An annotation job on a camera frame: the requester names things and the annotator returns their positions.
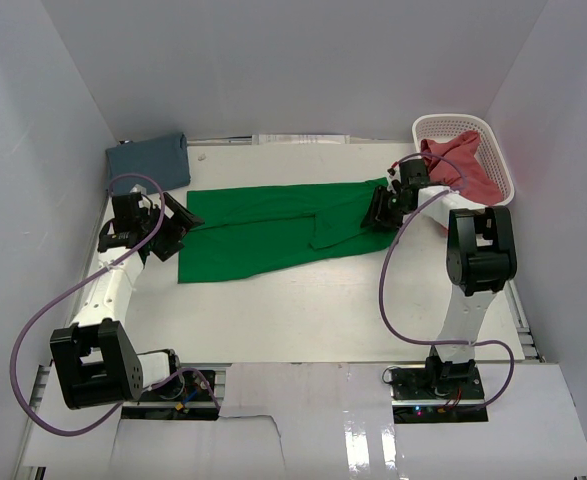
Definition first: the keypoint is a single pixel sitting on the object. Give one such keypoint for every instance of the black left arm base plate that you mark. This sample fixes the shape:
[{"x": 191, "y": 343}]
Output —
[{"x": 183, "y": 399}]

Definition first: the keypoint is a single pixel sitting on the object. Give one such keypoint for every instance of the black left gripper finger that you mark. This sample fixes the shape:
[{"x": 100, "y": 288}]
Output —
[
  {"x": 168, "y": 240},
  {"x": 181, "y": 220}
]

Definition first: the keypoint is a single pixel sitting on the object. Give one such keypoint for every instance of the white paper sheet front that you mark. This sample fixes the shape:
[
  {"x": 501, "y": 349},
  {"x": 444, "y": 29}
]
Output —
[{"x": 331, "y": 421}]

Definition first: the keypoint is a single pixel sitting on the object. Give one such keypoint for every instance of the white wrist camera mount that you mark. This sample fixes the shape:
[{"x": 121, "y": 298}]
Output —
[
  {"x": 394, "y": 183},
  {"x": 140, "y": 192}
]

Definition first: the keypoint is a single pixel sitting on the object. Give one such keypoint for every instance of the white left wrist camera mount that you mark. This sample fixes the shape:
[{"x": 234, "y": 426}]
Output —
[{"x": 140, "y": 192}]

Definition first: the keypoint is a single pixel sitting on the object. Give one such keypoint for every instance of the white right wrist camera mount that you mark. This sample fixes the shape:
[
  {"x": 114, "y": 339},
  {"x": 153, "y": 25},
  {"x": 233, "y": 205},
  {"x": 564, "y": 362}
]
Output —
[{"x": 394, "y": 183}]

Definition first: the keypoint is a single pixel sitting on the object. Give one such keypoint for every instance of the aluminium table edge rail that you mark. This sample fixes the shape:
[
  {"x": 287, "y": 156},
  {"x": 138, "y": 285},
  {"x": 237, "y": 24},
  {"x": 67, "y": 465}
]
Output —
[{"x": 524, "y": 332}]

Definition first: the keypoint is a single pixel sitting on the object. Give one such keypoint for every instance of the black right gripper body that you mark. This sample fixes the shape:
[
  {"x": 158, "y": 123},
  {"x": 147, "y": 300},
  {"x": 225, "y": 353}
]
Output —
[{"x": 396, "y": 208}]

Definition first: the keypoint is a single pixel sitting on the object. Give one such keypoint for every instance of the folded blue t shirt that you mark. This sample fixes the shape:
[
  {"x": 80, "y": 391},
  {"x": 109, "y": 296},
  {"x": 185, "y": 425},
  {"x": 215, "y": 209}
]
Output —
[{"x": 163, "y": 159}]

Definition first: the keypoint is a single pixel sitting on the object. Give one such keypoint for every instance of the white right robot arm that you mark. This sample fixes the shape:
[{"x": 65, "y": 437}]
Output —
[{"x": 480, "y": 260}]

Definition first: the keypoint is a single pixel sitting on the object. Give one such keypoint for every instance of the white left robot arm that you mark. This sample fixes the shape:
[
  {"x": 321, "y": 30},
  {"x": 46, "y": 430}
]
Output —
[{"x": 95, "y": 360}]

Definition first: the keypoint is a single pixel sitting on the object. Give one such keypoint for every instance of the white paper label strip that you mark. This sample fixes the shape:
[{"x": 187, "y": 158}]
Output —
[{"x": 299, "y": 139}]

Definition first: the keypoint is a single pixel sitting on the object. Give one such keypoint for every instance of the green t shirt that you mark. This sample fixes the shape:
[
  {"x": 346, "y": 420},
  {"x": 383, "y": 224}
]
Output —
[{"x": 255, "y": 230}]

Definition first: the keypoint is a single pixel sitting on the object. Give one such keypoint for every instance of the white perforated plastic basket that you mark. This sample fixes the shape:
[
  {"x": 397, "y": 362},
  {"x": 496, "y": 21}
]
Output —
[{"x": 446, "y": 126}]

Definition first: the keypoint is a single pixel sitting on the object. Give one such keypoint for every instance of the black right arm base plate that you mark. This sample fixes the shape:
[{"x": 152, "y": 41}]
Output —
[{"x": 418, "y": 399}]

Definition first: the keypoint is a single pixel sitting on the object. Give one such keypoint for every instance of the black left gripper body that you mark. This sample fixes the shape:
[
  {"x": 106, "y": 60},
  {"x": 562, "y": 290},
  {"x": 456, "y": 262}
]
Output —
[{"x": 153, "y": 218}]

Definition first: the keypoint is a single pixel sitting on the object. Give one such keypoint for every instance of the pink t shirt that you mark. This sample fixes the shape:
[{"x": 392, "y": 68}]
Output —
[{"x": 461, "y": 151}]

